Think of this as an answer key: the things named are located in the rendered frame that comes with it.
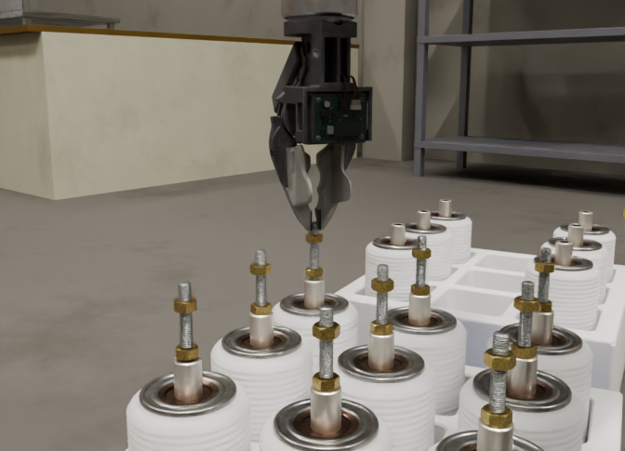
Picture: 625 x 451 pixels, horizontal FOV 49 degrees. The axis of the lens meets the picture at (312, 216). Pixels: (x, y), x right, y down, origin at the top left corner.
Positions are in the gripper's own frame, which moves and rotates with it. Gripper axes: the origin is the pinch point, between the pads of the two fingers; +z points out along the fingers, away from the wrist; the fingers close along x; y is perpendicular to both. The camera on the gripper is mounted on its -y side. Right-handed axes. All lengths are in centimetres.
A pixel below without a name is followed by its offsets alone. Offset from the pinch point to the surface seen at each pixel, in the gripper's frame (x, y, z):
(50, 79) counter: -28, -233, -14
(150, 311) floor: -9, -77, 35
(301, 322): -2.7, 4.2, 10.1
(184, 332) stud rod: -16.9, 17.8, 4.4
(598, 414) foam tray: 21.6, 20.5, 16.8
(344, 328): 1.7, 5.0, 11.1
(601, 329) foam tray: 38.3, 2.6, 16.9
